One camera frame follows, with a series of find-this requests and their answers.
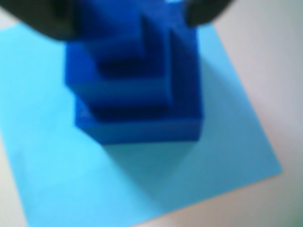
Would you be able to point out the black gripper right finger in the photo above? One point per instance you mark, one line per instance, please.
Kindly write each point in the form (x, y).
(203, 10)

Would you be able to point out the tiny blue cube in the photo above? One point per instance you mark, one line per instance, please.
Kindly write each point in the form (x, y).
(113, 30)

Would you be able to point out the large blue cube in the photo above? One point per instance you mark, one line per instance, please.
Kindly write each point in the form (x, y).
(184, 82)

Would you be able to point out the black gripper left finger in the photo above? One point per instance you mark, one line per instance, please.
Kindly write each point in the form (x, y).
(47, 19)

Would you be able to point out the blue paper square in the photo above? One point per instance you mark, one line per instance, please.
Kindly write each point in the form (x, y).
(47, 142)

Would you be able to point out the small blue cube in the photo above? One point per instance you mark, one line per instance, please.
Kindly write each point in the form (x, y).
(118, 92)

